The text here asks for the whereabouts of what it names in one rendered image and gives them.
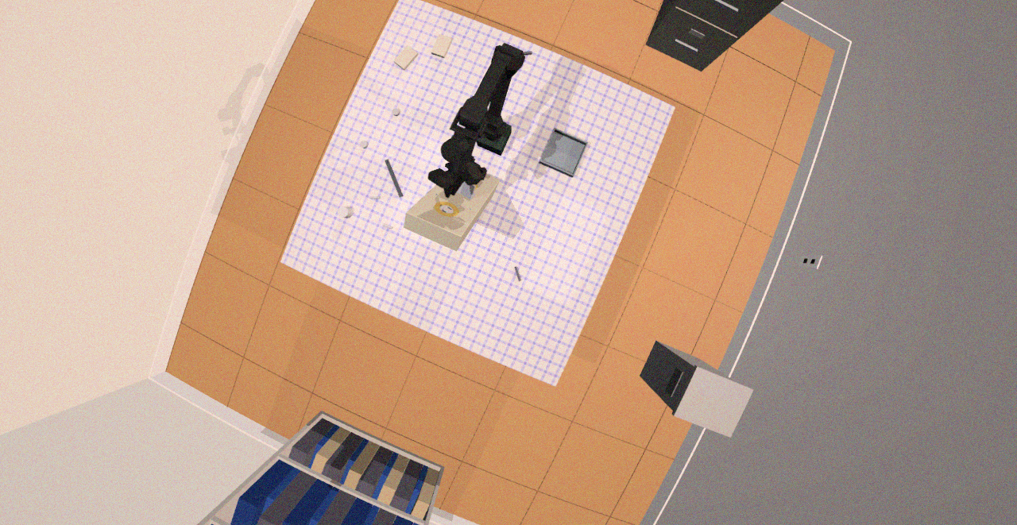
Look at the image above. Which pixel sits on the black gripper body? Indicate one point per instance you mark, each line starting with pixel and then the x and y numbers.
pixel 443 178

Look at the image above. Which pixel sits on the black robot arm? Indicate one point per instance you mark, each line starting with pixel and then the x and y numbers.
pixel 477 118

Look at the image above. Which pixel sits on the beige service panel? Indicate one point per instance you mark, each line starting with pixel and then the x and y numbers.
pixel 426 219

